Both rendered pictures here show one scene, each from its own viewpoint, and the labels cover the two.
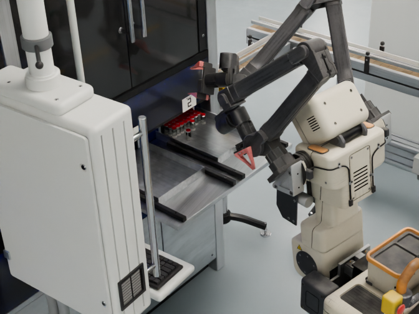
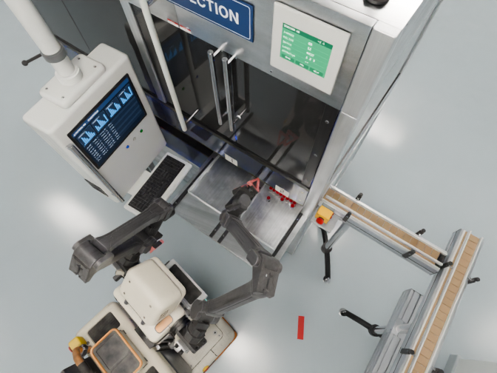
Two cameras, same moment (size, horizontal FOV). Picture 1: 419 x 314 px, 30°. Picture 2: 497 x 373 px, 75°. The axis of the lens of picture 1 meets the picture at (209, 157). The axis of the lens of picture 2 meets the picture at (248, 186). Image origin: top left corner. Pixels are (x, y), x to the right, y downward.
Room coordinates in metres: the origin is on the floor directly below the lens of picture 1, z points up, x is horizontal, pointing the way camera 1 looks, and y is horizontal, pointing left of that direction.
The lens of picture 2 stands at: (2.60, -0.61, 2.62)
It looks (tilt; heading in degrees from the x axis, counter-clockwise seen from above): 65 degrees down; 85
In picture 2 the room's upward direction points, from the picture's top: 2 degrees counter-clockwise
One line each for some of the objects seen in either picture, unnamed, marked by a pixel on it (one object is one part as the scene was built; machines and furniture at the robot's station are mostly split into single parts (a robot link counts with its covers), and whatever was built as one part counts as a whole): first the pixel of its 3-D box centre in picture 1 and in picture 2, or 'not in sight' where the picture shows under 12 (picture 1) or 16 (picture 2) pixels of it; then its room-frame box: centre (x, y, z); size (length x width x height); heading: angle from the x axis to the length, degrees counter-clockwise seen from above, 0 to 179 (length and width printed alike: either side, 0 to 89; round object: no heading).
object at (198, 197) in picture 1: (192, 163); (239, 207); (2.62, 0.07, 0.87); 0.70 x 0.48 x 0.02; 138
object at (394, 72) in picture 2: not in sight; (386, 83); (3.31, 0.32, 1.50); 0.85 x 0.01 x 0.59; 48
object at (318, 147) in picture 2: (201, 8); (310, 167); (2.93, 0.00, 1.40); 0.04 x 0.01 x 0.80; 138
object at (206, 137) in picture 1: (206, 134); (271, 212); (2.79, 0.01, 0.90); 0.34 x 0.26 x 0.04; 48
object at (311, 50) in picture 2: not in sight; (305, 51); (2.84, 0.08, 1.96); 0.21 x 0.01 x 0.21; 138
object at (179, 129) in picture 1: (186, 124); (282, 196); (2.86, 0.09, 0.91); 0.18 x 0.02 x 0.05; 138
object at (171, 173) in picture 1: (149, 170); (223, 180); (2.53, 0.23, 0.90); 0.34 x 0.26 x 0.04; 48
